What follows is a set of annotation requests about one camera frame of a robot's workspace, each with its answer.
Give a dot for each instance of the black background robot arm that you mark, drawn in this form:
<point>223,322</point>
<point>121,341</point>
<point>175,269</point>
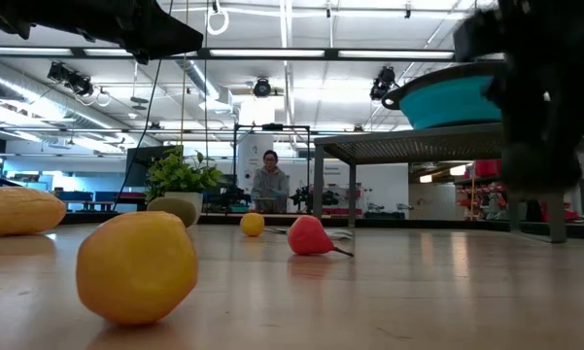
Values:
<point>325,197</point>
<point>228,197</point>

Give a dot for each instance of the teal bowl with grey rim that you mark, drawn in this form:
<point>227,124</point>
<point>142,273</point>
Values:
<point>447,102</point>

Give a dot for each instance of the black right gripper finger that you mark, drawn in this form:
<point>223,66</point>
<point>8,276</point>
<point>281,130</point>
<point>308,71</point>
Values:
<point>549,119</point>

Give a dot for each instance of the black ceiling camera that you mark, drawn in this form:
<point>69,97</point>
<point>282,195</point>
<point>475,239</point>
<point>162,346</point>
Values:
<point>70,79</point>

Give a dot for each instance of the black table frame rail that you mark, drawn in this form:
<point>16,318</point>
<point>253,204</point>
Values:
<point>223,220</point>

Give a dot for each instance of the blue bench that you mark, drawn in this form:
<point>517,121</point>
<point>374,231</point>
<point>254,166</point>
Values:
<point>78,196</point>

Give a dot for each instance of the black metal frame stand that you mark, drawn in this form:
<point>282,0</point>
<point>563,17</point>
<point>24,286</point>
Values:
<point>272,127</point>

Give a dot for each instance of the long yellow fruit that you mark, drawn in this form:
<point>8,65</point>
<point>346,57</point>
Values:
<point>14,211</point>

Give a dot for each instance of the red storage bins rack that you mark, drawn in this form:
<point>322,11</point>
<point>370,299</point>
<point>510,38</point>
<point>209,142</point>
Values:
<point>486,167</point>

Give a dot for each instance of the large orange fruit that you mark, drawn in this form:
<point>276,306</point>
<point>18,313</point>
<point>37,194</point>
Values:
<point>136,267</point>

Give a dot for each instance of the white cabinet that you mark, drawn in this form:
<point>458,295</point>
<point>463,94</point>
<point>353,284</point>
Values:
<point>248,160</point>

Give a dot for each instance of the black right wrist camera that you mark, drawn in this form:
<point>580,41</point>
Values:
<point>478,36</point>

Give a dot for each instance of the olive green fruit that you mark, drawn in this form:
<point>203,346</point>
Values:
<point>175,206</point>

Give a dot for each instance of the red orange pear with stem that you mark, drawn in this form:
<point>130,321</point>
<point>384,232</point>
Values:
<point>308,235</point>

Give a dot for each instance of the dark monitor screen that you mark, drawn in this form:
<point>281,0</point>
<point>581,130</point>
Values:
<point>138,165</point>

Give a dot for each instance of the black overhead beam with lights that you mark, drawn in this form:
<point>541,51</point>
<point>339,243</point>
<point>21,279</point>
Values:
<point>330,53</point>

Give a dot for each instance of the person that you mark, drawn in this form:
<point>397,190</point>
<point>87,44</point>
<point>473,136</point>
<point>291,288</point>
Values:
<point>269,187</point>

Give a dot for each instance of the small yellow round fruit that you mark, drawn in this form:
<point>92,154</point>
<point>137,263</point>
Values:
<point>252,224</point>

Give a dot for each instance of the round black overhead camera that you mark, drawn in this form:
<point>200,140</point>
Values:
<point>262,88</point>

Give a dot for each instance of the green plant in white pot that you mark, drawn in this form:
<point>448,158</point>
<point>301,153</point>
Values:
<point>175,175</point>

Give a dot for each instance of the red cart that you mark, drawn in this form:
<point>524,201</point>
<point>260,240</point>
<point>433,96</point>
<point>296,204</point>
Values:
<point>574,215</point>

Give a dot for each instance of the grey perforated metal shelf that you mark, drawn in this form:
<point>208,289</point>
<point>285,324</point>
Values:
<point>418,143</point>

